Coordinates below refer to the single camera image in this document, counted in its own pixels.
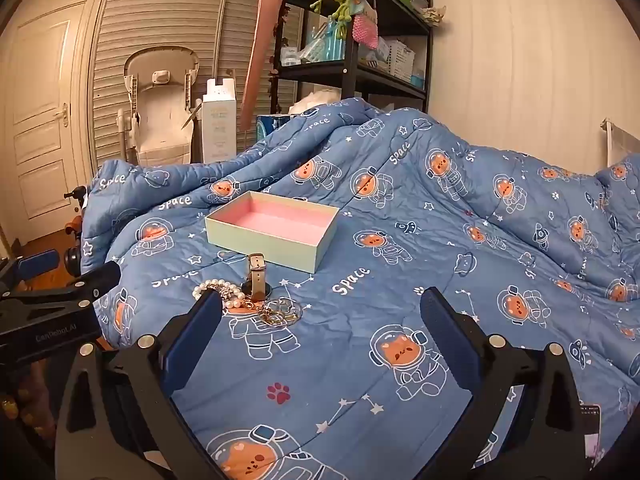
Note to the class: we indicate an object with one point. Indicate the black metal shelf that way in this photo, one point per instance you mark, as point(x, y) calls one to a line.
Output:
point(350, 72)

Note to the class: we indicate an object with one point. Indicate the gold bangle with charm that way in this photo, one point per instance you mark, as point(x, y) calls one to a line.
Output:
point(280, 310)

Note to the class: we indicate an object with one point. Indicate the pink board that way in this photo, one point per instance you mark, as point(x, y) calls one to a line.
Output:
point(262, 35)

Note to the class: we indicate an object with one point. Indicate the person's left hand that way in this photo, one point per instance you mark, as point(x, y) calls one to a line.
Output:
point(22, 400)

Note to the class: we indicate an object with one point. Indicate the green box with pink lining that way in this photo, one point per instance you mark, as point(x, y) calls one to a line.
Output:
point(272, 227)

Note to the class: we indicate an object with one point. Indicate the orange and black tricycle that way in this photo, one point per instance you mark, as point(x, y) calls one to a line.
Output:
point(75, 240)

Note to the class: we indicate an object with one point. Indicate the white plastic basket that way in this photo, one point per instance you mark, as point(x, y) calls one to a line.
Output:
point(401, 60)

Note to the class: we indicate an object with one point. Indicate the white baby high chair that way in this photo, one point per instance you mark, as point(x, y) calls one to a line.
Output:
point(160, 110)

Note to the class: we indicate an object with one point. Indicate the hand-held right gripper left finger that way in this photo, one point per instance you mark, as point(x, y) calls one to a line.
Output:
point(196, 342)

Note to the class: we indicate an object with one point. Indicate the tall white carton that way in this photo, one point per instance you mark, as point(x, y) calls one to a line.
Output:
point(218, 120)

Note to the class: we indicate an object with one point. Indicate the white panelled door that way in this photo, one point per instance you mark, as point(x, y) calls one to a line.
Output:
point(42, 120)

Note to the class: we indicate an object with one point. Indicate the pink knitted pouch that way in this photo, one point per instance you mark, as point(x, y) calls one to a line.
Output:
point(365, 27)

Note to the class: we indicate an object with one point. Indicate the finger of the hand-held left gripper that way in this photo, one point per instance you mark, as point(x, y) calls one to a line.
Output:
point(37, 262)
point(92, 280)

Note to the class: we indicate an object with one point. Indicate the blue printed pillow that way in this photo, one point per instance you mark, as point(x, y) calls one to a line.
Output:
point(622, 185)

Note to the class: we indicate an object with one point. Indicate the green frog plush toy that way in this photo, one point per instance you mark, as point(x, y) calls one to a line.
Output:
point(340, 7)

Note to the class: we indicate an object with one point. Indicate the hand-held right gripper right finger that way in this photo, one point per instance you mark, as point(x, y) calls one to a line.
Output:
point(449, 340)

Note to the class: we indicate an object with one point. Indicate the box of blue bottles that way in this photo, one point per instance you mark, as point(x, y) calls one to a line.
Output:
point(322, 45)

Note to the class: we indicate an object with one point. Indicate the louvered closet door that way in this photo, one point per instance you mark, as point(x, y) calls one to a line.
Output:
point(150, 10)

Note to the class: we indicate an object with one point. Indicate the blue astronaut bear printed blanket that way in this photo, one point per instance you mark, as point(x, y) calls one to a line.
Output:
point(380, 240)

